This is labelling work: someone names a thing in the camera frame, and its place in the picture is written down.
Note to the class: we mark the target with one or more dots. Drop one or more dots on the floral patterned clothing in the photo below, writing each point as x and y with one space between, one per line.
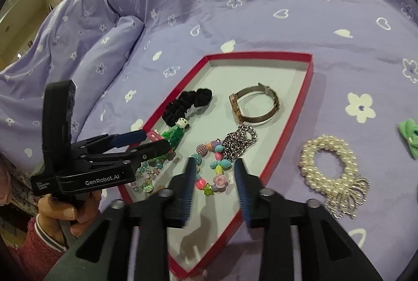
19 199

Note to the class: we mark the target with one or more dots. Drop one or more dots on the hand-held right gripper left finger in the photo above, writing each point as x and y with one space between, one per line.
191 190

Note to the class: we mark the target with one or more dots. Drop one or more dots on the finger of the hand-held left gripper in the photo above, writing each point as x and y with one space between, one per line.
130 137
153 149

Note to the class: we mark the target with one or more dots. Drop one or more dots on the purple flower print blanket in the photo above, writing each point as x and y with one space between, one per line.
261 6

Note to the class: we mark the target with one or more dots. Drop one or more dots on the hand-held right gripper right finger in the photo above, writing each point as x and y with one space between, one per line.
243 193

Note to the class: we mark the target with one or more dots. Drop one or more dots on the metal bangle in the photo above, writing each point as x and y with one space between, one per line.
235 104

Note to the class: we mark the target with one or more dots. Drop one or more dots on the pink hair clip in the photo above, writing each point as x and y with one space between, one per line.
153 136

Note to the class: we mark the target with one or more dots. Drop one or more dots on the black scrunchie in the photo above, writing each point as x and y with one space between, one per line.
173 112

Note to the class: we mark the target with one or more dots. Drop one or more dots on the person's left hand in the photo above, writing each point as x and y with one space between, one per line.
55 207

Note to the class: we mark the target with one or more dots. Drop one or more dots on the red shallow box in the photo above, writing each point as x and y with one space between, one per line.
261 78

